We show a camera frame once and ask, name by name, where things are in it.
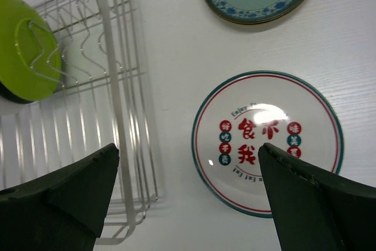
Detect silver wire dish rack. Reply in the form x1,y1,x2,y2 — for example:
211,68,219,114
1,0,159,246

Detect lime green plate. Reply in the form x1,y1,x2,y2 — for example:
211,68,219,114
1,0,62,104

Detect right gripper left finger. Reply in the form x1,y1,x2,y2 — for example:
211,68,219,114
1,143,119,250

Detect white plate red characters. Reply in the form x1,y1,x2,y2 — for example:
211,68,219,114
191,70,344,218

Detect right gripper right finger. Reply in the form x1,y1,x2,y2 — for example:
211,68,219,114
258,143,375,250

